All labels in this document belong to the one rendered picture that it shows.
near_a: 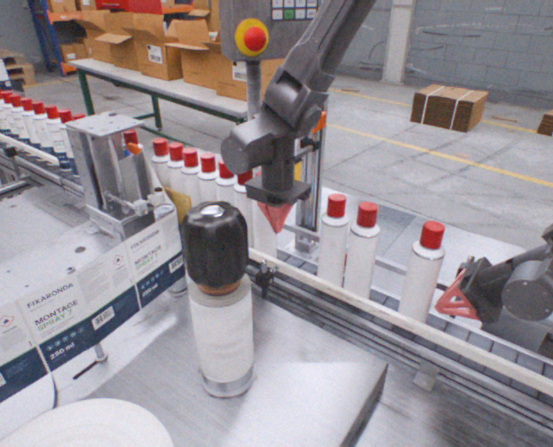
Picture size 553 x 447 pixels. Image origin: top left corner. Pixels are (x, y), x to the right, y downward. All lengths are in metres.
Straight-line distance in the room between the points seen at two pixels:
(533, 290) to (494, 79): 5.73
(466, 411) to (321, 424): 0.25
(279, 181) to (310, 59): 0.20
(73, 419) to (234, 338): 0.21
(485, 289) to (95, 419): 0.54
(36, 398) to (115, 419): 0.25
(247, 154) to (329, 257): 0.28
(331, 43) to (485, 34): 5.70
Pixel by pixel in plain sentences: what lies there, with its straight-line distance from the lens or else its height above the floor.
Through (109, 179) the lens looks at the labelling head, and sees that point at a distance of 0.99.
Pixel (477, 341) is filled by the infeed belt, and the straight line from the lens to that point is 0.80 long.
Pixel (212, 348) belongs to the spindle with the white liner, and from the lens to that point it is 0.58.
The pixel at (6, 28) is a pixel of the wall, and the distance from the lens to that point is 8.29.
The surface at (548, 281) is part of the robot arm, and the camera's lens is 0.57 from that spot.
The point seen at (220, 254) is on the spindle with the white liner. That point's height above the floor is 1.14.
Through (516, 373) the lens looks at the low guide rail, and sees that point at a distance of 0.74.
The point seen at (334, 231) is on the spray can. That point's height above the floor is 1.03.
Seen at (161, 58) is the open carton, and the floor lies 0.93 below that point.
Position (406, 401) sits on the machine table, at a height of 0.83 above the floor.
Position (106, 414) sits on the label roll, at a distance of 0.50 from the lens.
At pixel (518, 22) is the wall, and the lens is 6.13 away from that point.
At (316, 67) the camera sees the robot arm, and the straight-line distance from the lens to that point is 0.58.
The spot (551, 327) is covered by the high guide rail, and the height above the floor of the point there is 0.96.
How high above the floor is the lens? 1.42
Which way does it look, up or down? 32 degrees down
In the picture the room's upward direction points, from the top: straight up
